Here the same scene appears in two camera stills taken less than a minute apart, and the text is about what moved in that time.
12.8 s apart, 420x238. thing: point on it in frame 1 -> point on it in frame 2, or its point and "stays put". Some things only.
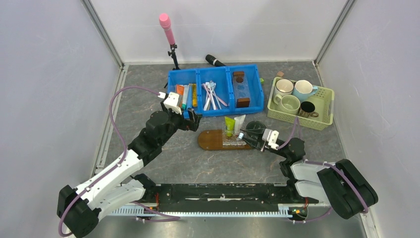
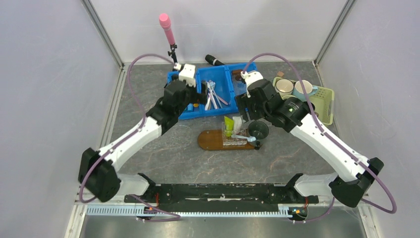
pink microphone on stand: x=165 y=21 stays put
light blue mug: x=303 y=89 stays put
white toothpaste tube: x=238 y=121 stays put
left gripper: x=192 y=124 -> x=197 y=97
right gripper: x=259 y=144 -> x=242 y=102
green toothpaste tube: x=230 y=126 stays put
